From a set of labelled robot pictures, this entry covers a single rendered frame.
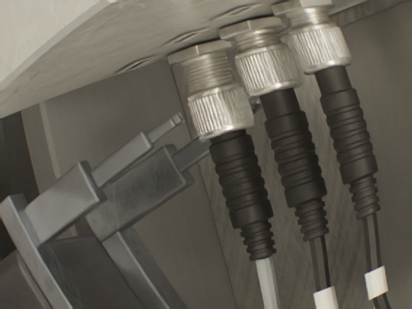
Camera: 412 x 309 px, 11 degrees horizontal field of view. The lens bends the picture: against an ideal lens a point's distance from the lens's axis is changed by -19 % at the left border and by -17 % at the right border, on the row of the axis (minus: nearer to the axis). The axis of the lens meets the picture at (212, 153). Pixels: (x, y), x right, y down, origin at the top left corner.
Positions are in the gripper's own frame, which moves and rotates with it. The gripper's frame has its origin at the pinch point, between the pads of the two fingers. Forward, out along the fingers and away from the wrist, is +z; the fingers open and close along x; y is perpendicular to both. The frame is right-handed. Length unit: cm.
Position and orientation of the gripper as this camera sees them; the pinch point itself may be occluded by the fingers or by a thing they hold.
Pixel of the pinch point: (219, 112)
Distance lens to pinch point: 67.2
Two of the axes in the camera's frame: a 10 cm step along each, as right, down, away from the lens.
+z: 7.5, -5.2, -4.2
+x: -4.4, 0.8, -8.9
